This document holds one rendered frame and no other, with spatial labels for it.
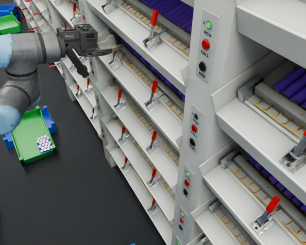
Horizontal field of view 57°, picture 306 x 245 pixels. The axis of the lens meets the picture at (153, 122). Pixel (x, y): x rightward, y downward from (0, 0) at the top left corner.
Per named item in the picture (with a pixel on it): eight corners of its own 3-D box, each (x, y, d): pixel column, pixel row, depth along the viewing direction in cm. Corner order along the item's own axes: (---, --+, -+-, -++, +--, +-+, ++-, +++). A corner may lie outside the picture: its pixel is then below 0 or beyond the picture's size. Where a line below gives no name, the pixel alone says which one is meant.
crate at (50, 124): (8, 149, 171) (3, 140, 165) (2, 129, 184) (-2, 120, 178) (57, 131, 182) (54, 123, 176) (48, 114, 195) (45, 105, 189)
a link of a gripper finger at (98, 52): (113, 50, 92) (87, 53, 88) (113, 55, 93) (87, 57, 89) (108, 44, 95) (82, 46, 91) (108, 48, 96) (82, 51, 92)
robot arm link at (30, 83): (2, 111, 87) (-6, 76, 79) (17, 90, 96) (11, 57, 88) (33, 114, 88) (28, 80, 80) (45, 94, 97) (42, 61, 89)
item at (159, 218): (173, 253, 116) (163, 244, 105) (112, 155, 155) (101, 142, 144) (212, 222, 118) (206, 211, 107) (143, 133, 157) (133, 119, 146)
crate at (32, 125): (57, 152, 169) (56, 147, 162) (22, 165, 162) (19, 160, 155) (41, 112, 179) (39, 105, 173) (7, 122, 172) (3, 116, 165)
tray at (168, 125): (183, 158, 76) (175, 140, 69) (98, 59, 115) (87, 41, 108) (242, 115, 78) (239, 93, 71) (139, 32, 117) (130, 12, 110)
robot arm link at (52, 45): (47, 68, 84) (40, 54, 90) (64, 66, 86) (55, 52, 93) (44, 39, 79) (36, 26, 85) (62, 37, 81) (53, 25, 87)
